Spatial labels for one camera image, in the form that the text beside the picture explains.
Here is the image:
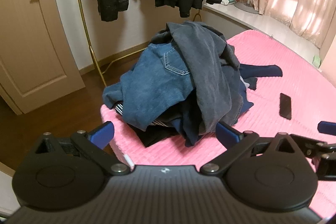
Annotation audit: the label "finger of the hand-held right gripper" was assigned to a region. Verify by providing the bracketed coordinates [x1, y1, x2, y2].
[317, 121, 336, 133]
[290, 134, 336, 180]

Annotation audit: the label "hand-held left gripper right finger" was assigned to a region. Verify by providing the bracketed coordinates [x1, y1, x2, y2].
[199, 121, 302, 177]

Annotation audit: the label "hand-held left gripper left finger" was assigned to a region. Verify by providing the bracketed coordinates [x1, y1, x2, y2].
[34, 121, 132, 176]

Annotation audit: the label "dark grey pants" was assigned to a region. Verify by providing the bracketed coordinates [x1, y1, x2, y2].
[167, 21, 248, 135]

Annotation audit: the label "blue jeans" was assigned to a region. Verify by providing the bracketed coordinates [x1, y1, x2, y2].
[102, 44, 200, 131]

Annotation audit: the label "gold clothes rack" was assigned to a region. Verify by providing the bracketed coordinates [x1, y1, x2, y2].
[71, 0, 202, 86]

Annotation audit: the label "striped garment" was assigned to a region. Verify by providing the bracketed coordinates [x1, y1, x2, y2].
[114, 102, 168, 127]

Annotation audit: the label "black phone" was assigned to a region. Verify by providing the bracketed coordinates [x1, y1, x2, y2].
[279, 93, 292, 120]

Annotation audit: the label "black cloth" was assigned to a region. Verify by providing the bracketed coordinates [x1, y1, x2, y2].
[135, 124, 184, 148]

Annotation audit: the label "pink ribbed blanket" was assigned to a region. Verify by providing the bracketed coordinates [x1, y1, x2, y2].
[101, 30, 336, 211]

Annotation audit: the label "navy garment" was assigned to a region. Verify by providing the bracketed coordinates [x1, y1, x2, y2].
[181, 63, 284, 148]

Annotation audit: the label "dark grey sweater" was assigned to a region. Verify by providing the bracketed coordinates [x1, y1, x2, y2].
[149, 28, 175, 45]

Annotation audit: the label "beige door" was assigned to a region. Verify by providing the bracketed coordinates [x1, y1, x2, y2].
[0, 0, 86, 115]

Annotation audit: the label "white window sill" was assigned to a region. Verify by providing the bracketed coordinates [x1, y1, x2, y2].
[203, 2, 323, 56]

